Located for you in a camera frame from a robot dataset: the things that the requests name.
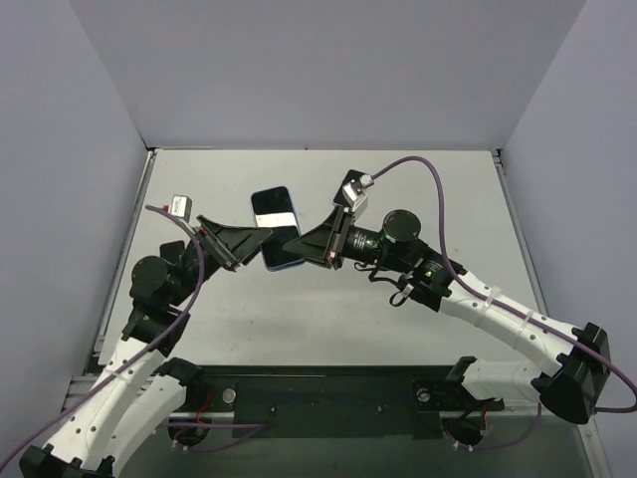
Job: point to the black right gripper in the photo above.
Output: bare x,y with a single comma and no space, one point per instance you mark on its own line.
336,238

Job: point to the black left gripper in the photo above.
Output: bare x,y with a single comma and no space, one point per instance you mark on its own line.
215,247

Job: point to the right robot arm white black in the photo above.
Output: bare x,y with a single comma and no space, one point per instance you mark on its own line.
565,367

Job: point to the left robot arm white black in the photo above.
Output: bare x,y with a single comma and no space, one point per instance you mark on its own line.
141,383

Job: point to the black phone on table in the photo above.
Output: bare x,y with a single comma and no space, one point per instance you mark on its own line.
340,198

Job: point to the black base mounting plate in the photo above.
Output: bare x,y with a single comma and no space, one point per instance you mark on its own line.
343,401

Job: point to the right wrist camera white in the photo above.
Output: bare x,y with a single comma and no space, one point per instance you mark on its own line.
357,194

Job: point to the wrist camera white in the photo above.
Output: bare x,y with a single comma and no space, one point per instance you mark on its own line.
180,206
357,194

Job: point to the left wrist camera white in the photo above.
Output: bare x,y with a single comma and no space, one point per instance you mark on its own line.
180,206

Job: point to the aluminium frame rail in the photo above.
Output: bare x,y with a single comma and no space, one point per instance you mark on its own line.
78,387

